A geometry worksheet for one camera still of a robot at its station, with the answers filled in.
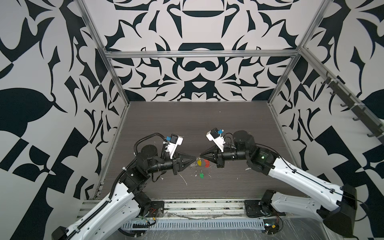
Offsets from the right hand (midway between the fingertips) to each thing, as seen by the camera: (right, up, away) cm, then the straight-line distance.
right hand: (202, 156), depth 64 cm
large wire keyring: (0, -7, +7) cm, 10 cm away
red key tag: (+3, -5, +6) cm, 9 cm away
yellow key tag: (-1, -4, +3) cm, 5 cm away
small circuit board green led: (+33, -35, +8) cm, 48 cm away
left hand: (-2, 0, -2) cm, 3 cm away
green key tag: (+1, -14, +15) cm, 21 cm away
